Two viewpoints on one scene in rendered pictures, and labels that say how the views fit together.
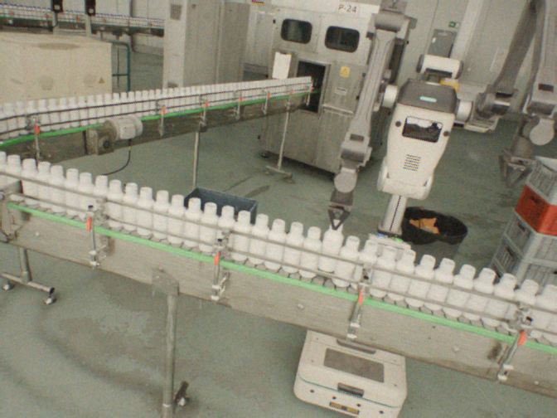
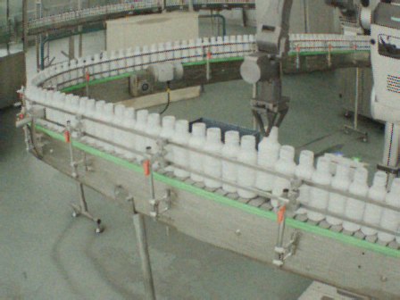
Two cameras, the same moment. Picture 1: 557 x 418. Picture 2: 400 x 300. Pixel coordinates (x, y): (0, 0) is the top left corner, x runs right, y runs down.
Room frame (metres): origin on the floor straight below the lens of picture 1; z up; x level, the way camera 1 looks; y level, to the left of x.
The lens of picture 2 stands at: (0.10, -0.58, 1.59)
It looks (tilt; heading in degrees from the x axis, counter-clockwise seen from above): 22 degrees down; 30
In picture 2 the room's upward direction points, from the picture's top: 1 degrees counter-clockwise
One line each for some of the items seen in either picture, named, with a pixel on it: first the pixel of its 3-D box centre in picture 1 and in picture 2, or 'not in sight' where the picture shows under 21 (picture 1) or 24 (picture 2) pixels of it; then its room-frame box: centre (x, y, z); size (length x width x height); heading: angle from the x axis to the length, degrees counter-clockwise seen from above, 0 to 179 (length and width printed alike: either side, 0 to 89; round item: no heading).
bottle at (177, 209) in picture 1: (176, 219); (130, 132); (1.20, 0.33, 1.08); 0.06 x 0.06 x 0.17
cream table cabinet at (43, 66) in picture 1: (56, 90); (151, 56); (4.73, 2.80, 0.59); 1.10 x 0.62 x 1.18; 152
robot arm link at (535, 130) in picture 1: (540, 119); not in sight; (1.14, -0.67, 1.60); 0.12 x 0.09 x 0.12; 170
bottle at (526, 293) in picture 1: (520, 305); not in sight; (1.01, -0.76, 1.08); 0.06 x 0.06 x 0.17
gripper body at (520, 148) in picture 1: (520, 148); not in sight; (1.18, -0.68, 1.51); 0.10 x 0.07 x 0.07; 170
